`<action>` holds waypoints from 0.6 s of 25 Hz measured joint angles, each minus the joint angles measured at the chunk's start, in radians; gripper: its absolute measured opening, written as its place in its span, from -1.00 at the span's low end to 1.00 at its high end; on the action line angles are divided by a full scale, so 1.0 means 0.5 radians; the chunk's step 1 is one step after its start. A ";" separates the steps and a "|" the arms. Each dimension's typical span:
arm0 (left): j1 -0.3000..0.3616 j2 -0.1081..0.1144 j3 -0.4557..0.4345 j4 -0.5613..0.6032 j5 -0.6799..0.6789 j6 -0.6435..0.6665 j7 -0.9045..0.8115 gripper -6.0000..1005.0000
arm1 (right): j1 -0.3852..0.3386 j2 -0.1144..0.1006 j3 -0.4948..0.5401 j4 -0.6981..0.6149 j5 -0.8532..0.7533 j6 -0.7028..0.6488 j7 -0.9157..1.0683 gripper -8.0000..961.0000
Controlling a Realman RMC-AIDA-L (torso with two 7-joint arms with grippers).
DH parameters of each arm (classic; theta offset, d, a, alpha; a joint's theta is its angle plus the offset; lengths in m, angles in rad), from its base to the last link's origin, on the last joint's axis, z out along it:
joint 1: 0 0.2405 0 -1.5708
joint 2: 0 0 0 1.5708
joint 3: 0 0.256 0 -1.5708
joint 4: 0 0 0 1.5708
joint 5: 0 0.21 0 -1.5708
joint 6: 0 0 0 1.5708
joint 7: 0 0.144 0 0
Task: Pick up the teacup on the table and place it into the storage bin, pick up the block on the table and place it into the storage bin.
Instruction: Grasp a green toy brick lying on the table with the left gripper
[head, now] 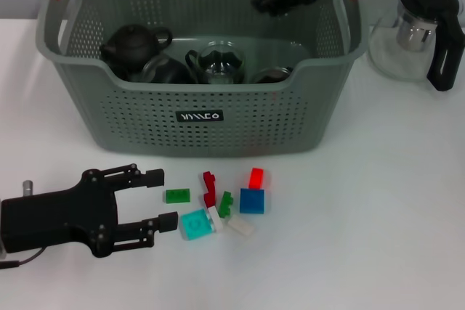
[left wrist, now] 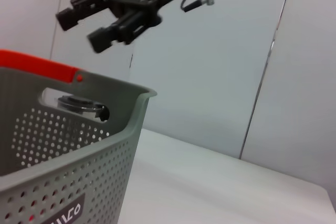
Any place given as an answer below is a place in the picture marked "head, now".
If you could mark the green two-stud brick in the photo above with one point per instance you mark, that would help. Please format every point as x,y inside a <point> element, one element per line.
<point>178,196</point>

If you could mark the white two-stud brick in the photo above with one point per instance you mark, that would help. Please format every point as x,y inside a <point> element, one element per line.
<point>240,226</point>

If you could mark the glass teapot with black lid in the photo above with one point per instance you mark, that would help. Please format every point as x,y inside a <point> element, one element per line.
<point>392,52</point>

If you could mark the dark red angled brick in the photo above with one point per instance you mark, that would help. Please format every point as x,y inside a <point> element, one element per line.
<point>209,190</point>

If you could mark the grey perforated storage bin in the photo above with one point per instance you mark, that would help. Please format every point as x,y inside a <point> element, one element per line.
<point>218,135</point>

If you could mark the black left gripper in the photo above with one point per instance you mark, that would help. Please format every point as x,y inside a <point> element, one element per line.
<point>58,219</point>

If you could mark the green small brick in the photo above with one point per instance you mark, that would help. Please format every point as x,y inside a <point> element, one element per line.
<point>226,204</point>

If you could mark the red tall brick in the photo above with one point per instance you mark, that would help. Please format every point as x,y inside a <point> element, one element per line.
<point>256,178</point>

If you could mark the blue square brick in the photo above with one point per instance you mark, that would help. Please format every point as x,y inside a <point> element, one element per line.
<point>252,201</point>

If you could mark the glass teacup with black holder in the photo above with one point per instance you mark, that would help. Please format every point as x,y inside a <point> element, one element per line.
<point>167,70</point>
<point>219,63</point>
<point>270,74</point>

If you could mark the black clay teapot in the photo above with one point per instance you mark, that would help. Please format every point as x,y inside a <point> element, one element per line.
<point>132,46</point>

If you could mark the cyan square brick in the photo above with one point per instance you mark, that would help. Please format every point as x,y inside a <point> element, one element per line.
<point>196,226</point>

